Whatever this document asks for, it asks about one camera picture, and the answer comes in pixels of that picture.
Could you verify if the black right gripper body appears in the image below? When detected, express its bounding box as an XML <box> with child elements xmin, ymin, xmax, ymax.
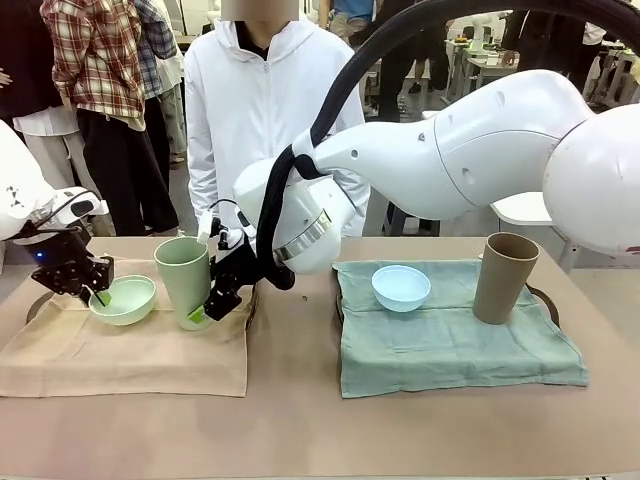
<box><xmin>213</xmin><ymin>238</ymin><xmax>259</xmax><ymax>291</ymax></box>

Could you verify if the person in white jacket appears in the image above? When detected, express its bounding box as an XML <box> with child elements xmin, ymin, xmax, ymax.
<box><xmin>183</xmin><ymin>0</ymin><xmax>372</xmax><ymax>239</ymax></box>

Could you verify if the beige cloth mat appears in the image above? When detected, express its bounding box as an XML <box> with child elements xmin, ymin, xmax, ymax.
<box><xmin>0</xmin><ymin>273</ymin><xmax>251</xmax><ymax>400</ymax></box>

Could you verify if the person's right forearm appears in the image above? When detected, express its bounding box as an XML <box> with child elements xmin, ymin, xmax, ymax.
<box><xmin>188</xmin><ymin>164</ymin><xmax>221</xmax><ymax>236</ymax></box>

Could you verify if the bystander in black dress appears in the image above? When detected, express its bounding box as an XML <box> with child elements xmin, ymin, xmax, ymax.
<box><xmin>499</xmin><ymin>7</ymin><xmax>601</xmax><ymax>101</ymax></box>

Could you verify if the teal cloth mat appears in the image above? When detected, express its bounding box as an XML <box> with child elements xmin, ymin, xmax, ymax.
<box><xmin>332</xmin><ymin>258</ymin><xmax>589</xmax><ymax>400</ymax></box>

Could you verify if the bystander in beige trousers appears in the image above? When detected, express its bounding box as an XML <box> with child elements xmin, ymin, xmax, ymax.
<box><xmin>0</xmin><ymin>0</ymin><xmax>102</xmax><ymax>236</ymax></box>

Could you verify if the light blue bowl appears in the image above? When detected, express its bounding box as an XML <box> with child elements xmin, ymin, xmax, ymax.
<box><xmin>370</xmin><ymin>264</ymin><xmax>432</xmax><ymax>314</ymax></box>

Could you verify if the light green bowl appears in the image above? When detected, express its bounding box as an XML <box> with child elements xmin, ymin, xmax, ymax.
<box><xmin>88</xmin><ymin>274</ymin><xmax>157</xmax><ymax>327</ymax></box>

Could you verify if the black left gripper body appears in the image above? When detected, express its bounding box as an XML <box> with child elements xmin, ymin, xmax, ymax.
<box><xmin>22</xmin><ymin>227</ymin><xmax>94</xmax><ymax>274</ymax></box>

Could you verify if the tall brown cup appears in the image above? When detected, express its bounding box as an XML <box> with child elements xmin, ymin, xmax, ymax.
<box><xmin>472</xmin><ymin>232</ymin><xmax>541</xmax><ymax>326</ymax></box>

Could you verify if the bystander in blue plaid shirt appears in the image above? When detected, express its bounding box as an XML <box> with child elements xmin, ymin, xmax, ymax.
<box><xmin>134</xmin><ymin>0</ymin><xmax>187</xmax><ymax>169</ymax></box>

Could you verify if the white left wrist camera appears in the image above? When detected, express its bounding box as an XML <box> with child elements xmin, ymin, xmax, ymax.
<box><xmin>52</xmin><ymin>186</ymin><xmax>109</xmax><ymax>221</ymax></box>

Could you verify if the white side table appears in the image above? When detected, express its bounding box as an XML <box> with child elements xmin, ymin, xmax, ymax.
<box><xmin>489</xmin><ymin>192</ymin><xmax>574</xmax><ymax>274</ymax></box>

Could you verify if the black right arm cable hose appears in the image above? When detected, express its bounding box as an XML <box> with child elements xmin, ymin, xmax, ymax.
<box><xmin>254</xmin><ymin>0</ymin><xmax>640</xmax><ymax>291</ymax></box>

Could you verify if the bystander in red plaid shirt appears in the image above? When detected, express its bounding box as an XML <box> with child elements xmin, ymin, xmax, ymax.
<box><xmin>42</xmin><ymin>0</ymin><xmax>180</xmax><ymax>237</ymax></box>

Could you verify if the tall light green cup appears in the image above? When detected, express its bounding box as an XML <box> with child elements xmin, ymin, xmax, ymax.
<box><xmin>153</xmin><ymin>237</ymin><xmax>212</xmax><ymax>332</ymax></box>

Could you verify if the dark tray under teal cloth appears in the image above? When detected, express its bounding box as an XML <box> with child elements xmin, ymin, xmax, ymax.
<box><xmin>333</xmin><ymin>282</ymin><xmax>560</xmax><ymax>329</ymax></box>

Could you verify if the person's left forearm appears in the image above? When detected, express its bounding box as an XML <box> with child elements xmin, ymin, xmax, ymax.
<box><xmin>342</xmin><ymin>172</ymin><xmax>372</xmax><ymax>236</ymax></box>

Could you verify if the bystander in dark trousers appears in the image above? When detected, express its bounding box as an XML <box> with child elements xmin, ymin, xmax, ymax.
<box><xmin>378</xmin><ymin>29</ymin><xmax>449</xmax><ymax>124</ymax></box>

